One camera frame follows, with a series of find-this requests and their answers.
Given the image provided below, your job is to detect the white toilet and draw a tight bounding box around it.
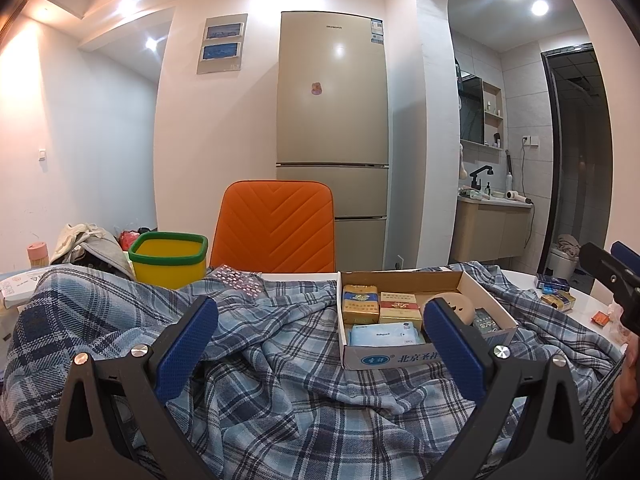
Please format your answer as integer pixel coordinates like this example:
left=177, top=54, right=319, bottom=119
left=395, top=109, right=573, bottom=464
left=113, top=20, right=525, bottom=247
left=547, top=234, right=584, bottom=281

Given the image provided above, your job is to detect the black faucet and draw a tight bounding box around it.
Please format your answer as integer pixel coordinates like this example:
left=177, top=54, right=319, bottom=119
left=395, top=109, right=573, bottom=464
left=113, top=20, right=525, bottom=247
left=469, top=165, right=493, bottom=192

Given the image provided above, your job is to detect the gold and blue cigarette pack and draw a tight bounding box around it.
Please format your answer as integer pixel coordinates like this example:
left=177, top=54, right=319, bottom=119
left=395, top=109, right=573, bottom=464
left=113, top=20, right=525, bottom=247
left=342, top=284, right=379, bottom=325
left=542, top=291, right=576, bottom=314

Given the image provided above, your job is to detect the grey wall electrical panel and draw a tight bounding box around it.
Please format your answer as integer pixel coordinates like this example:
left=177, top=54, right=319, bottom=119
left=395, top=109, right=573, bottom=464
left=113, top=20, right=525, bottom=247
left=196, top=13, right=248, bottom=76

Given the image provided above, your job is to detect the black tissue pack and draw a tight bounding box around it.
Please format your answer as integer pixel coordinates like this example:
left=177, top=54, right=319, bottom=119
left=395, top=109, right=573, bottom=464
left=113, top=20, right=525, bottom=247
left=472, top=308, right=504, bottom=337

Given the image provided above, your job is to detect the person's right hand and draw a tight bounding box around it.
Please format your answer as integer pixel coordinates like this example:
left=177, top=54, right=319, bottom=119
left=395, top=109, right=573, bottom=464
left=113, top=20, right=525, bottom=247
left=609, top=332, right=640, bottom=435

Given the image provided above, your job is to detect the red and gold cigarette pack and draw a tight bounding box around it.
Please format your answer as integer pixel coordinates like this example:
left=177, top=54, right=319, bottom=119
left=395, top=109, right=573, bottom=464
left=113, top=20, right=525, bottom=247
left=378, top=291, right=418, bottom=325

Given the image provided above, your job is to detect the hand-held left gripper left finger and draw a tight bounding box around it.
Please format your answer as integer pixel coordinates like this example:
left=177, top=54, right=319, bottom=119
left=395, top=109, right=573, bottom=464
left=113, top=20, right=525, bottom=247
left=52, top=296, right=219, bottom=480

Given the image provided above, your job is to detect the pill blister sheet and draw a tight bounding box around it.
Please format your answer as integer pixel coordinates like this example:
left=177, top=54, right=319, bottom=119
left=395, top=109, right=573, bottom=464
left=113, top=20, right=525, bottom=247
left=207, top=265, right=263, bottom=294

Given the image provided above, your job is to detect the yellow bin green rim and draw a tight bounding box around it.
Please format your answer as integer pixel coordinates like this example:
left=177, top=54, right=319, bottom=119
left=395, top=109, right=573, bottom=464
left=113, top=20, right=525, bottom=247
left=128, top=231, right=209, bottom=291

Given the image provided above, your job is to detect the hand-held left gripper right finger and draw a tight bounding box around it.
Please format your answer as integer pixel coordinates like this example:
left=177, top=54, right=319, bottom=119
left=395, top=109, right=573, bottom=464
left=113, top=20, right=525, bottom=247
left=424, top=297, right=588, bottom=480

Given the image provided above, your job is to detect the black framed glass door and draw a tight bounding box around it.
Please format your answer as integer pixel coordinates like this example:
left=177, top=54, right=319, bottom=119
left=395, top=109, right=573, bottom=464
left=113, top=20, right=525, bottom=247
left=540, top=44, right=614, bottom=281

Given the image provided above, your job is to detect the beige vanity cabinet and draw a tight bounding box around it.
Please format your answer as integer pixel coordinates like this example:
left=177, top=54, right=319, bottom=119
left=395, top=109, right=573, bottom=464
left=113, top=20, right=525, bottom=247
left=450, top=197, right=534, bottom=264

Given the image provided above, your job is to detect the beige wall shelf niche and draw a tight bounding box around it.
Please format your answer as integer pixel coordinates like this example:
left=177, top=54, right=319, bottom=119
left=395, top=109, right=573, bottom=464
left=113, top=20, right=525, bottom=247
left=482, top=82, right=504, bottom=149

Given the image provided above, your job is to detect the white plastic bag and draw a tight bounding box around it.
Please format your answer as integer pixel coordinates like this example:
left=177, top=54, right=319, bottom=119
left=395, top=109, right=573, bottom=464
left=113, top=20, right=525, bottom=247
left=607, top=305, right=632, bottom=347

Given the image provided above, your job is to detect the bathroom mirror cabinet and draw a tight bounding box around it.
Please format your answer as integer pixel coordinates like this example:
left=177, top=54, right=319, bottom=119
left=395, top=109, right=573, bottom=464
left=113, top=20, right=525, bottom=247
left=459, top=72, right=485, bottom=145

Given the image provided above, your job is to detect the pile of beige clothes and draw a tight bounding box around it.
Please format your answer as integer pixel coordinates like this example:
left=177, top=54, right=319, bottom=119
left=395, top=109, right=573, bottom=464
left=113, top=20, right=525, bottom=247
left=50, top=223, right=136, bottom=281

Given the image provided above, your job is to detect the cardboard box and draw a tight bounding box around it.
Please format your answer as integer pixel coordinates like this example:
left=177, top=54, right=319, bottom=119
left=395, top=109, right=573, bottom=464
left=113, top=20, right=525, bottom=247
left=337, top=269, right=519, bottom=370

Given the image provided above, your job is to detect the orange quilted chair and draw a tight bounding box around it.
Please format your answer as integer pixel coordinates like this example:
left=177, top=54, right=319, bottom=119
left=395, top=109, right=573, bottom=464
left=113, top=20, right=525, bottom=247
left=210, top=180, right=336, bottom=275

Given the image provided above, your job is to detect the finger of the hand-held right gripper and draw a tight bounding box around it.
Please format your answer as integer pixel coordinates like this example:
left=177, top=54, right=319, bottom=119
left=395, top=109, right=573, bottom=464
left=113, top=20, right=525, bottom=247
left=579, top=242, right=640, bottom=311
left=611, top=241, right=640, bottom=272

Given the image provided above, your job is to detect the round wooden trinket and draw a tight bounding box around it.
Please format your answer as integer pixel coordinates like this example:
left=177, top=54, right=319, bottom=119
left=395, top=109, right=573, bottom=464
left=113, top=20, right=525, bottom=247
left=432, top=291, right=476, bottom=327

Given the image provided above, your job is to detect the blue plaid blanket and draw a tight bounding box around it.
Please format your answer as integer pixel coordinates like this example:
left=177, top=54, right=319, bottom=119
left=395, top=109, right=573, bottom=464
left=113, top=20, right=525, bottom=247
left=0, top=260, right=626, bottom=480

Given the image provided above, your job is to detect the blue wet wipes pack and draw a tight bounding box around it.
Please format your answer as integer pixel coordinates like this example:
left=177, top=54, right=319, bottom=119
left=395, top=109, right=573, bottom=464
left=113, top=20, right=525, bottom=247
left=348, top=323, right=424, bottom=347

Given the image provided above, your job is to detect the white paper box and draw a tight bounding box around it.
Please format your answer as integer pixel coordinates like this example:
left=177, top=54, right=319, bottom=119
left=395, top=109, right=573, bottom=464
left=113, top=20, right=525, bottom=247
left=0, top=267, right=52, bottom=311

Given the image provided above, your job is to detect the gold three-door fridge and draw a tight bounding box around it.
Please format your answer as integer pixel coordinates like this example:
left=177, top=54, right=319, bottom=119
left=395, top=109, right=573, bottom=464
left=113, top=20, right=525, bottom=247
left=276, top=11, right=390, bottom=272

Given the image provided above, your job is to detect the dark blue cigarette pack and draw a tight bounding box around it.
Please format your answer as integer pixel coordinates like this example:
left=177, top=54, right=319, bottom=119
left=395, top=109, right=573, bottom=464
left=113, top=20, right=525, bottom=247
left=536, top=274, right=571, bottom=292

